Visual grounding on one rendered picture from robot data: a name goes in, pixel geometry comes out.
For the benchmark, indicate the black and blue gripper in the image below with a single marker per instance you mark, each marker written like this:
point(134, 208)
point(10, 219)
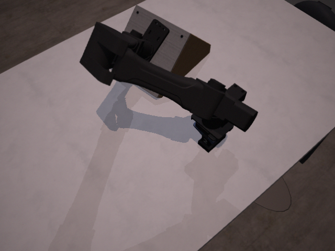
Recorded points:
point(211, 128)

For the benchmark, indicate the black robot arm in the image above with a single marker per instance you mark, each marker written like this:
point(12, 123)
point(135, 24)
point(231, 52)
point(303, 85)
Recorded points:
point(132, 65)

